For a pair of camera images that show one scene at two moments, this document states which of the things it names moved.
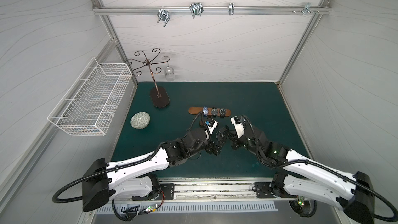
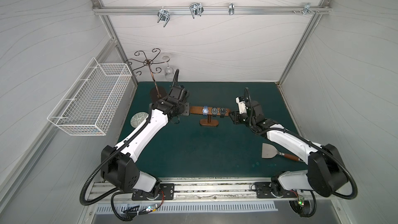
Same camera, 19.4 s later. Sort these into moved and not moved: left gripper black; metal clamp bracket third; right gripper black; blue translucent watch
Moved: left gripper black; right gripper black
Not moved: metal clamp bracket third; blue translucent watch
